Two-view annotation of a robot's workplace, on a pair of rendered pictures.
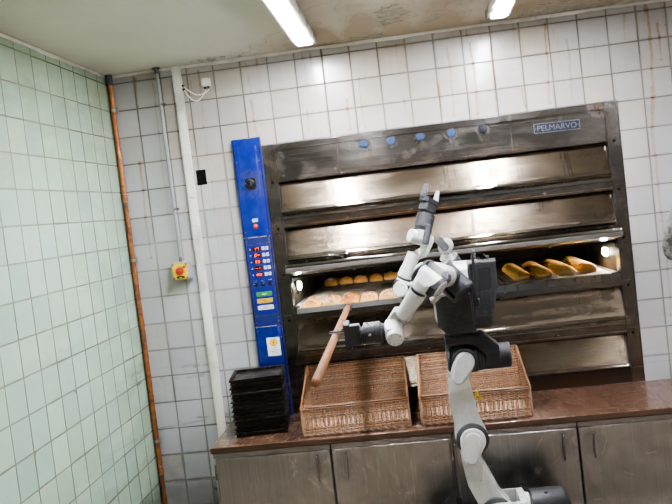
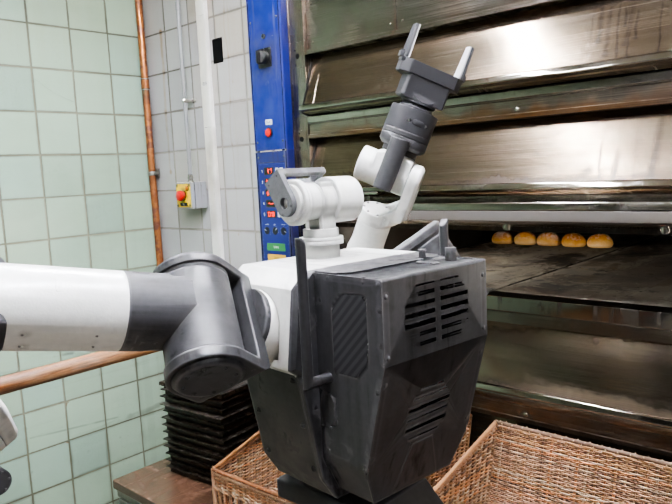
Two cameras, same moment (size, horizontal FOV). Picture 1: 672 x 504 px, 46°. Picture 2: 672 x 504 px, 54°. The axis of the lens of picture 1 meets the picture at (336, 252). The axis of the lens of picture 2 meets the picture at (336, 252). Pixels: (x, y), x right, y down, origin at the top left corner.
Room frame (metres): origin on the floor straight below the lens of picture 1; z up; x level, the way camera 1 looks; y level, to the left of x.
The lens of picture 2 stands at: (2.80, -1.06, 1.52)
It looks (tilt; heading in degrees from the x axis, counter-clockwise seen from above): 7 degrees down; 37
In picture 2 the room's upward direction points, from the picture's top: 3 degrees counter-clockwise
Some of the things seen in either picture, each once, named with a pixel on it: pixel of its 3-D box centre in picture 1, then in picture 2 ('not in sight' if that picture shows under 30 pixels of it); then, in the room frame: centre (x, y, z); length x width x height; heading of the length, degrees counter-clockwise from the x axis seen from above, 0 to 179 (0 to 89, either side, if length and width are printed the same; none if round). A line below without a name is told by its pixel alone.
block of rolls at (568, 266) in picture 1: (546, 267); not in sight; (4.77, -1.24, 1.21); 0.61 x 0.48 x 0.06; 174
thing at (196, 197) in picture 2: (181, 270); (191, 195); (4.50, 0.88, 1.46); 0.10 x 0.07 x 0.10; 84
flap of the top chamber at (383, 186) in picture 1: (441, 178); (591, 35); (4.39, -0.62, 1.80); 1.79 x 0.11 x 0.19; 84
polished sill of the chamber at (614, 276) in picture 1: (453, 293); (595, 311); (4.42, -0.62, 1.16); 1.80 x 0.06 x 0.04; 84
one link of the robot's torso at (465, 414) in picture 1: (466, 400); not in sight; (3.53, -0.50, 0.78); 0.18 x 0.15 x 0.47; 175
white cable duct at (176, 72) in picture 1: (201, 270); (214, 196); (4.52, 0.77, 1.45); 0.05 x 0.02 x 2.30; 84
